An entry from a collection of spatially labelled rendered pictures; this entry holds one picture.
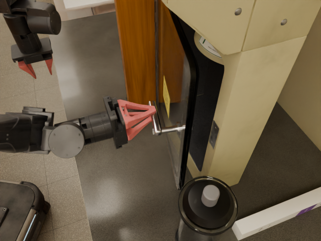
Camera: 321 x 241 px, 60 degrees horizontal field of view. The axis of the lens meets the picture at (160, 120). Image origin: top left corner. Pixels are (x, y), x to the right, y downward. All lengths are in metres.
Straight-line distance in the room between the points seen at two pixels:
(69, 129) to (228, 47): 0.28
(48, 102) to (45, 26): 1.72
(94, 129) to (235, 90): 0.27
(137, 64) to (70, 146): 0.42
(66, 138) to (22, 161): 1.66
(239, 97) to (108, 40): 0.87
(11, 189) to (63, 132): 1.29
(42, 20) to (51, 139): 0.34
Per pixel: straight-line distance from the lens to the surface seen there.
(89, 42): 1.27
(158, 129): 0.55
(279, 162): 0.89
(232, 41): 0.39
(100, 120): 0.56
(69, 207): 1.86
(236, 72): 0.43
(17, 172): 2.11
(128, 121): 0.54
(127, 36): 0.77
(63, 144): 0.49
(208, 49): 0.54
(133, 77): 0.86
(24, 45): 0.82
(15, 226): 1.65
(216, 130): 0.55
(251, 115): 0.55
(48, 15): 0.74
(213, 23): 0.35
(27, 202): 1.68
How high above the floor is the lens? 1.65
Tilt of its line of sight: 51 degrees down
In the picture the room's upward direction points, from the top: straight up
